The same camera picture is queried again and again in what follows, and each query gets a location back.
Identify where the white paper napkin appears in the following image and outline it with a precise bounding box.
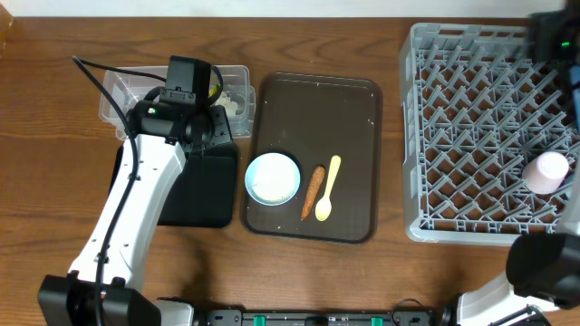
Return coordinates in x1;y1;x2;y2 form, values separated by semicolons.
215;92;239;118

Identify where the colourful snack wrapper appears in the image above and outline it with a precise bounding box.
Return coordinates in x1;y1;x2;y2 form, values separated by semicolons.
209;84;219;96

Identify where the light blue rice bowl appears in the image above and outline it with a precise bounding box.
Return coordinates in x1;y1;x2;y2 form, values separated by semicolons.
244;152;301;206

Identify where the orange carrot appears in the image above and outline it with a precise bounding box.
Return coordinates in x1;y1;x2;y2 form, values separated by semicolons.
301;166;325;220

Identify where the yellow plastic spoon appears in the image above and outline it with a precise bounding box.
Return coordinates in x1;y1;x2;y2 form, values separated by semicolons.
315;155;342;221

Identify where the pink cup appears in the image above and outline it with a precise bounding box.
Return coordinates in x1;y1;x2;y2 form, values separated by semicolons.
522;151;569;195

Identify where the dark blue plate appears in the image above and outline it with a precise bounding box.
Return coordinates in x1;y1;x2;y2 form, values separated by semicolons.
569;64;580;129

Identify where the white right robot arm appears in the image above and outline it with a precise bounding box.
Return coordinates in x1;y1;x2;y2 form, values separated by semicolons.
441;1;579;326

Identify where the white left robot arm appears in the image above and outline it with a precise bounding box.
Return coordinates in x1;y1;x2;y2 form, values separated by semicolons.
38;101;237;325

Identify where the grey dishwasher rack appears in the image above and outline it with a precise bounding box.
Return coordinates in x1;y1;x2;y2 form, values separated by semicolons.
399;23;579;246

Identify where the clear plastic waste bin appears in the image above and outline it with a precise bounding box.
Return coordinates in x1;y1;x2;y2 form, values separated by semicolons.
99;65;256;140

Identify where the black tray bin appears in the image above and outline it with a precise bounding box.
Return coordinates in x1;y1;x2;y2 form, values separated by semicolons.
99;135;237;231

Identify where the dark brown serving tray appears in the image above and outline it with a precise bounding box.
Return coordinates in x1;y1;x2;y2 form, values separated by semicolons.
240;72;382;244

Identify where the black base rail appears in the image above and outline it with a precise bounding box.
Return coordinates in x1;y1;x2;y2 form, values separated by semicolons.
156;298;448;326

